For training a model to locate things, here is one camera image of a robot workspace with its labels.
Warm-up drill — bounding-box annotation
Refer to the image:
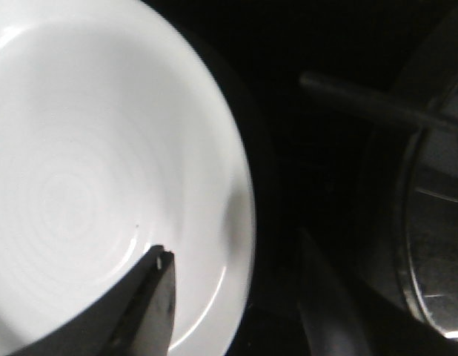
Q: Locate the white plate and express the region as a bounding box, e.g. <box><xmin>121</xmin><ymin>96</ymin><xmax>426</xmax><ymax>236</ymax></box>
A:
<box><xmin>0</xmin><ymin>1</ymin><xmax>255</xmax><ymax>355</ymax></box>

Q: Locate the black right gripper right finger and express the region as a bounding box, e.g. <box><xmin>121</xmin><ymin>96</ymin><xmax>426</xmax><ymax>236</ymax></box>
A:
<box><xmin>297</xmin><ymin>228</ymin><xmax>458</xmax><ymax>355</ymax></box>

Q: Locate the black glass cooktop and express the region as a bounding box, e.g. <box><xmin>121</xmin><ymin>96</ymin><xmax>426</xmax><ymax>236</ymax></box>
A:
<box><xmin>152</xmin><ymin>1</ymin><xmax>458</xmax><ymax>355</ymax></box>

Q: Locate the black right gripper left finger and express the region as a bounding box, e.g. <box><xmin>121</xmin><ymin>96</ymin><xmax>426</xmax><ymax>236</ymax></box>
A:
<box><xmin>15</xmin><ymin>245</ymin><xmax>176</xmax><ymax>355</ymax></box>

